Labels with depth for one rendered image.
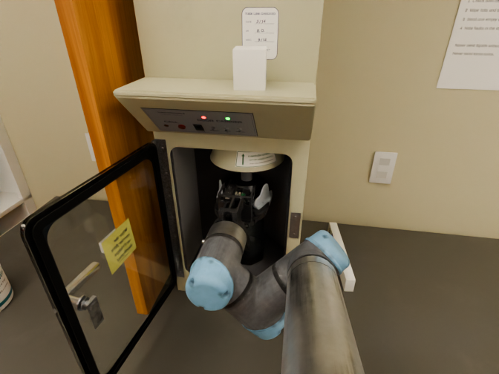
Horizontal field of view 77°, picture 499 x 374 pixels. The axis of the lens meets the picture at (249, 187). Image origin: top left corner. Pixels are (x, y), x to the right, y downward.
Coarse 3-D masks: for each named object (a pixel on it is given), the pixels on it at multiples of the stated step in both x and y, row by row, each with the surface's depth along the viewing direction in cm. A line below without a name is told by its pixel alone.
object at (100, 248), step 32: (128, 192) 59; (64, 224) 45; (96, 224) 52; (128, 224) 60; (160, 224) 71; (32, 256) 41; (64, 256) 46; (96, 256) 53; (128, 256) 61; (160, 256) 73; (96, 288) 54; (128, 288) 63; (160, 288) 76; (128, 320) 65; (96, 352) 56
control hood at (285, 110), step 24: (120, 96) 51; (144, 96) 50; (168, 96) 49; (192, 96) 48; (216, 96) 48; (240, 96) 48; (264, 96) 47; (288, 96) 46; (312, 96) 46; (144, 120) 58; (264, 120) 52; (288, 120) 51; (312, 120) 51
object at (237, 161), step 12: (216, 156) 71; (228, 156) 68; (240, 156) 67; (252, 156) 67; (264, 156) 68; (276, 156) 70; (228, 168) 69; (240, 168) 68; (252, 168) 68; (264, 168) 68
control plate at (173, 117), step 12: (144, 108) 53; (156, 108) 53; (156, 120) 57; (168, 120) 57; (180, 120) 56; (192, 120) 55; (204, 120) 55; (216, 120) 54; (228, 120) 54; (240, 120) 53; (252, 120) 53; (192, 132) 60; (204, 132) 60; (216, 132) 59; (228, 132) 58; (240, 132) 58; (252, 132) 57
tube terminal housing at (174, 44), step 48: (144, 0) 54; (192, 0) 52; (240, 0) 51; (288, 0) 50; (144, 48) 58; (192, 48) 56; (288, 48) 53; (192, 144) 65; (240, 144) 63; (288, 144) 62; (288, 240) 73
